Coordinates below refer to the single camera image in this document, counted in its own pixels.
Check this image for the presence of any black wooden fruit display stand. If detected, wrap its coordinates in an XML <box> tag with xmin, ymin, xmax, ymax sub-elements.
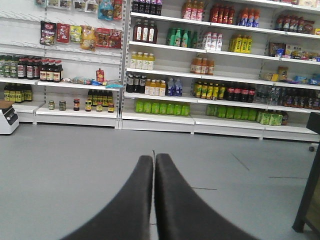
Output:
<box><xmin>291</xmin><ymin>111</ymin><xmax>320</xmax><ymax>234</ymax></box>

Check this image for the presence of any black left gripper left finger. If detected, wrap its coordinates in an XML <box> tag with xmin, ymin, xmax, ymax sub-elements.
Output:
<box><xmin>63</xmin><ymin>155</ymin><xmax>153</xmax><ymax>240</ymax></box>

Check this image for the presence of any white store shelving unit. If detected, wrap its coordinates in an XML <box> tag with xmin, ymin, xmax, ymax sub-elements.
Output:
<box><xmin>0</xmin><ymin>0</ymin><xmax>320</xmax><ymax>142</ymax></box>

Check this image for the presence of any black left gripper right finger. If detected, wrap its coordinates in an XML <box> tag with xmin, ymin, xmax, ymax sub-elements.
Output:
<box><xmin>154</xmin><ymin>153</ymin><xmax>254</xmax><ymax>240</ymax></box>

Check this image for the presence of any white checkout scale device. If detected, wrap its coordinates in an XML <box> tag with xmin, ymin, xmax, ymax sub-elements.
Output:
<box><xmin>0</xmin><ymin>99</ymin><xmax>19</xmax><ymax>135</ymax></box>

